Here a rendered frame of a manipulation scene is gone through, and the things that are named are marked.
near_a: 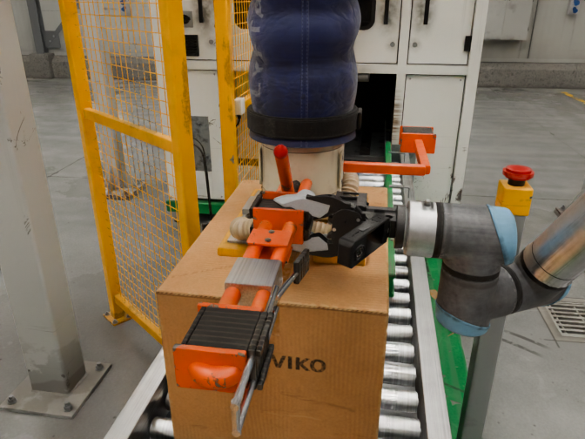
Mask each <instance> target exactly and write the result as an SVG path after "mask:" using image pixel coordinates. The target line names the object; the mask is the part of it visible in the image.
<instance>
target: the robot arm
mask: <svg viewBox="0 0 585 439"><path fill-rule="evenodd" d="M343 194H355V195H359V197H354V196H343ZM366 199H367V193H364V192H340V191H337V193H336V195H334V194H321V195H315V194H314V192H312V191H310V190H306V189H304V190H301V191H300V192H298V193H296V194H286V195H282V196H279V197H276V198H274V200H273V202H275V203H277V204H278V205H280V206H282V207H291V208H293V209H295V210H304V211H306V212H309V213H310V214H311V215H312V216H314V217H316V218H321V217H322V216H324V215H325V214H327V213H328V212H330V213H333V215H329V216H328V221H329V222H331V223H332V231H330V232H329V233H328V234H326V233H325V234H322V233H314V232H311V233H310V237H309V240H304V243H303V244H302V245H300V244H292V245H291V247H292V249H293V251H296V252H300V253H302V251H303V250H304V249H305V248H307V249H309V255H314V256H319V257H325V258H330V257H335V256H338V258H337V263H339V264H341V265H343V266H345V267H349V268H351V269H352V268H353V267H355V266H356V265H357V264H359V263H360V262H361V261H363V260H364V259H365V258H366V257H367V256H368V255H370V254H371V253H373V252H374V251H375V250H377V249H378V248H379V247H381V246H382V245H383V244H385V243H386V242H387V238H393V248H396V249H402V247H403V253H404V254H405V255H408V256H417V257H426V258H436V259H443V260H442V265H441V271H440V283H439V289H438V295H437V298H436V299H435V303H436V309H435V315H436V318H437V320H438V322H439V323H440V324H441V325H442V326H443V327H444V328H446V329H448V330H449V331H451V332H453V333H456V334H460V335H464V336H471V337H474V336H480V335H483V334H485V333H486V332H487V331H488V329H489V328H490V321H491V320H492V319H495V318H499V317H502V316H506V315H509V314H514V313H518V312H520V311H524V310H528V309H531V308H535V307H545V306H549V305H552V304H555V303H556V302H558V301H560V300H562V299H563V298H564V297H565V296H566V295H567V294H568V292H569V290H570V288H571V285H572V282H573V281H574V279H575V278H577V277H578V276H579V275H581V274H582V273H583V272H585V192H584V193H583V194H582V195H581V196H580V197H579V198H578V199H577V200H576V201H575V202H574V203H573V204H572V205H571V206H569V207H568V208H567V209H566V210H565V211H564V212H563V213H562V214H561V215H560V216H559V217H558V218H557V219H556V220H555V221H554V222H553V223H552V224H551V225H550V226H549V227H548V228H547V229H546V230H545V231H544V232H543V233H542V234H541V235H539V236H538V237H537V238H536V239H535V240H534V241H533V242H531V243H529V244H528V245H527V246H526V247H525V248H524V249H523V250H522V251H521V252H520V253H519V254H518V255H517V256H516V257H515V255H516V251H517V227H516V222H515V218H514V215H513V214H512V212H511V211H510V210H509V209H507V208H506V207H500V206H490V205H488V204H487V205H486V206H483V205H469V204H457V203H445V202H432V201H431V200H430V199H425V201H419V200H409V201H408V202H407V208H406V206H403V205H393V207H383V206H369V202H367V201H366ZM329 239H331V240H329Z"/></svg>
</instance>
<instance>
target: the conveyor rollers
mask: <svg viewBox="0 0 585 439"><path fill-rule="evenodd" d="M356 173H357V174H358V177H359V186H370V187H385V174H378V173H361V172H356ZM392 181H393V185H400V175H396V174H392ZM393 204H394V205H402V202H401V195H400V188H393ZM406 263H407V256H406V255H405V254H404V253H403V247H402V249H396V248H395V269H396V277H395V278H394V279H393V287H394V297H389V318H388V323H391V324H388V328H387V341H393V342H402V343H411V342H412V337H413V336H414V333H413V329H412V326H406V325H410V320H411V319H412V315H411V309H410V308H409V303H410V300H409V294H408V293H407V291H408V279H407V267H406ZM396 324H400V325H396ZM414 357H415V353H414V346H413V345H407V344H398V343H389V342H387V346H386V356H385V361H392V362H400V363H409V364H412V363H413V362H414ZM415 379H417V374H416V371H415V367H411V366H403V365H394V364H386V363H385V366H384V375H383V383H385V384H393V385H401V386H408V387H414V385H415ZM418 405H419V400H418V393H417V392H416V391H412V390H405V389H397V388H382V394H381V404H380V408H381V409H389V410H396V411H404V412H411V413H416V412H417V408H418ZM165 408H166V410H168V411H171V408H170V401H169V394H168V393H167V396H166V399H165ZM420 434H421V428H420V420H419V419H415V418H408V417H400V416H393V415H380V422H379V432H378V438H385V439H420ZM150 438H151V439H174V436H173V428H172V421H171V418H166V417H160V416H156V417H155V418H154V419H153V420H152V422H151V426H150Z"/></svg>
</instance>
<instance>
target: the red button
mask: <svg viewBox="0 0 585 439"><path fill-rule="evenodd" d="M502 174H503V175H505V177H506V178H508V184H509V185H511V186H525V182H526V180H530V179H532V178H533V177H534V174H535V172H534V171H533V170H532V169H531V168H530V167H527V166H524V165H507V166H506V167H504V168H503V170H502Z"/></svg>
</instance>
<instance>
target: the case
mask: <svg viewBox="0 0 585 439"><path fill-rule="evenodd" d="M358 188H359V190H358V191H357V192H364V193H367V195H368V202H369V206H383V207H387V188H385V187H370V186H359V187H358ZM254 189H262V188H261V185H260V184H259V180H247V179H243V180H242V181H241V183H240V184H239V185H238V187H237V188H236V189H235V190H234V192H233V193H232V195H231V196H230V197H229V198H228V200H227V201H226V202H225V203H224V205H222V207H221V208H220V209H219V211H218V212H217V213H216V215H215V216H214V217H213V218H212V220H211V221H210V223H209V224H208V225H207V226H206V228H205V229H204V231H203V232H202V233H201V234H200V235H199V236H198V238H197V239H196V240H195V241H194V243H193V244H192V245H191V247H190V248H189V249H188V251H187V252H186V253H185V255H184V256H183V257H182V259H181V260H180V261H179V262H178V264H177V265H176V266H175V267H174V268H173V269H172V271H171V272H170V273H169V275H168V276H167V277H166V279H165V280H164V281H163V283H162V284H161V285H160V287H159V288H158V289H157V291H156V295H157V303H158V316H159V323H160V330H161V337H162V344H163V351H164V358H165V372H166V380H167V387H168V394H169V401H170V408H171V421H172V428H173V436H174V439H378V432H379V422H380V404H381V394H382V384H383V375H384V366H385V356H386V346H387V328H388V318H389V281H388V238H387V242H386V243H385V244H383V245H382V246H381V247H379V248H378V249H377V250H375V251H374V252H373V253H371V254H370V255H368V256H367V257H366V264H365V266H364V267H361V266H355V267H353V268H352V269H351V268H349V267H345V266H343V265H337V264H326V263H315V262H314V261H313V255H309V258H310V260H309V270H308V272H307V273H306V275H305V276H304V278H303V279H302V280H301V282H300V283H299V284H294V283H292V284H291V286H290V287H289V288H288V289H287V290H286V291H285V292H284V294H283V295H282V296H281V298H280V299H279V300H278V303H277V306H278V307H279V312H278V316H277V319H276V321H275V324H274V327H273V331H272V335H271V338H270V340H269V344H274V351H273V354H272V359H271V362H270V366H269V369H268V372H267V375H266V380H265V383H264V387H263V389H262V390H257V389H254V391H253V394H252V399H251V402H250V405H249V408H248V410H247V414H246V417H245V421H244V424H243V428H242V430H241V436H239V437H235V436H233V435H232V410H231V409H230V406H231V399H232V398H233V397H234V394H235V393H227V392H219V391H211V390H203V389H195V388H181V387H177V382H176V375H175V367H174V359H173V351H172V348H173V346H174V344H176V343H177V344H181V342H182V340H183V339H184V338H185V335H186V333H187V332H188V330H189V328H190V326H191V325H192V323H193V321H194V320H195V318H196V316H197V314H198V303H199V302H209V303H219V301H220V299H221V297H222V295H223V293H224V291H225V280H226V278H227V276H228V274H229V273H230V272H231V270H232V267H233V265H234V263H235V261H236V260H237V258H238V257H231V256H219V255H218V246H219V244H220V243H221V241H222V240H223V238H224V237H225V235H226V234H227V232H228V231H229V229H230V225H231V222H232V221H233V220H234V219H235V218H237V217H238V215H239V213H240V211H241V210H242V208H243V207H244V205H245V203H246V201H247V200H248V199H249V198H250V196H251V194H252V192H253V191H254Z"/></svg>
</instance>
